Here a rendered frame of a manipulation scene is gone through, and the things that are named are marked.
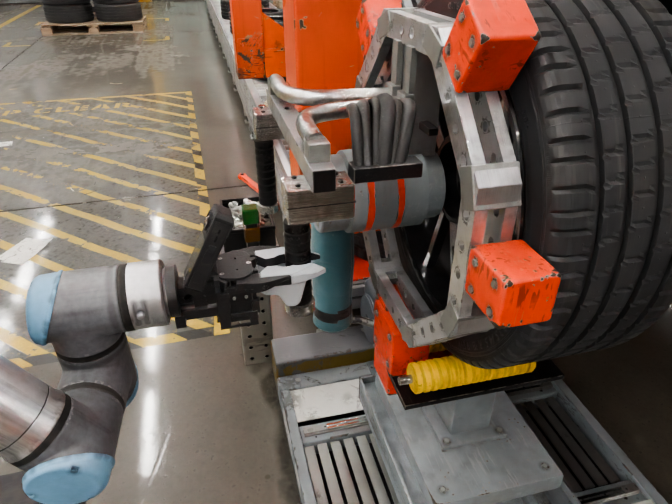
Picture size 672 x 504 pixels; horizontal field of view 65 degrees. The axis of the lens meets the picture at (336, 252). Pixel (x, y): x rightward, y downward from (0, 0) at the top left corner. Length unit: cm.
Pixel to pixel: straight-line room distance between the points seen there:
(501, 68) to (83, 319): 59
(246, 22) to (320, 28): 194
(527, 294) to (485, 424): 72
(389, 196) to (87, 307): 46
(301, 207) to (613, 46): 43
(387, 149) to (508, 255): 20
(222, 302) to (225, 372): 110
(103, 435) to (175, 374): 112
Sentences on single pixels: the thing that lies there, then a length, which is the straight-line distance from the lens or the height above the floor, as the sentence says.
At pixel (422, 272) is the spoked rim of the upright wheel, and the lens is 112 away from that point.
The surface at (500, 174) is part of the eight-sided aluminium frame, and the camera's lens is 68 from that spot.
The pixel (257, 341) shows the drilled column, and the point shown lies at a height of 9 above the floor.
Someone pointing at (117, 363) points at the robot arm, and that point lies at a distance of 80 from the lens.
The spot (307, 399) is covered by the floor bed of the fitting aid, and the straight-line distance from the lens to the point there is 158.
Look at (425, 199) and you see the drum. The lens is 88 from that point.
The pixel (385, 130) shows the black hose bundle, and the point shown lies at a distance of 67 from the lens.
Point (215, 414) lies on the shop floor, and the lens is 169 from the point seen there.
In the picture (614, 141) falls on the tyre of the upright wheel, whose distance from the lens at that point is 72.
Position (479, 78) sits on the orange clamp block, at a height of 107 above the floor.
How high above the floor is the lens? 122
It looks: 31 degrees down
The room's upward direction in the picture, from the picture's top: straight up
